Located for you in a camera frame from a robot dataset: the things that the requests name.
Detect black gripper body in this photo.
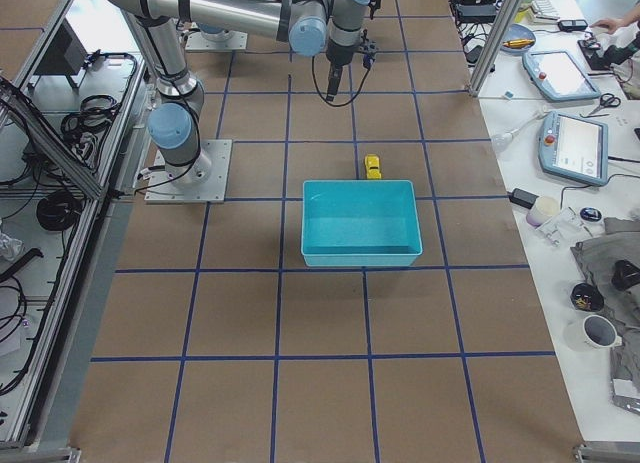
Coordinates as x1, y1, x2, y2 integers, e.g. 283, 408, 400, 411
326, 25, 379, 70

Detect yellow beetle toy car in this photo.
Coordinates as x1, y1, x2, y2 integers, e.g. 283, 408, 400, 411
364, 154, 383, 180

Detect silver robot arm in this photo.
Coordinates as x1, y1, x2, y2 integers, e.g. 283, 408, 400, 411
108, 0, 382, 204

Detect light blue plastic bin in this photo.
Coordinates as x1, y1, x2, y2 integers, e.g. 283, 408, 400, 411
301, 180, 423, 267

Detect white light bulb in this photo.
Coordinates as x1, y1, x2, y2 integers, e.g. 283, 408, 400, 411
491, 109, 548, 154

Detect blue plate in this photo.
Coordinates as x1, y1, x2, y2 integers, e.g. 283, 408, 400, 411
501, 24, 536, 54

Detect yellow screwdriver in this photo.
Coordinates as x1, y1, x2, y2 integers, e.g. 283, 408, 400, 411
502, 38, 535, 49

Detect upper teach pendant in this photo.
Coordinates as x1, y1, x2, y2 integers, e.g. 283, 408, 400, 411
522, 51, 601, 102

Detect teach pendant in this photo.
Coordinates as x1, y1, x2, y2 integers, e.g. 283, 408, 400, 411
538, 111, 609, 186
522, 51, 601, 102

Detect lower teach pendant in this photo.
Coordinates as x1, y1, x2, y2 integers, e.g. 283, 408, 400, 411
538, 111, 609, 186

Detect black scissors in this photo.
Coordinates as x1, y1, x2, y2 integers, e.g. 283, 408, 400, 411
583, 93, 621, 118

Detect grey cloth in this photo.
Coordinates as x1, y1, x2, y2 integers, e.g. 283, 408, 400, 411
571, 218, 639, 334

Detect white mug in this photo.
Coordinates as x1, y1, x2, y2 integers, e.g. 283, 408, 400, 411
564, 314, 622, 351

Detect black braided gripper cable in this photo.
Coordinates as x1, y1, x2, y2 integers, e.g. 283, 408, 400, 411
312, 30, 374, 108

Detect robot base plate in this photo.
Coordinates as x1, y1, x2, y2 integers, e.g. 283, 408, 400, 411
185, 31, 248, 53
144, 139, 232, 204

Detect aluminium frame post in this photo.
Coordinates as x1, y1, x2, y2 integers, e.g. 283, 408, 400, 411
468, 0, 522, 97

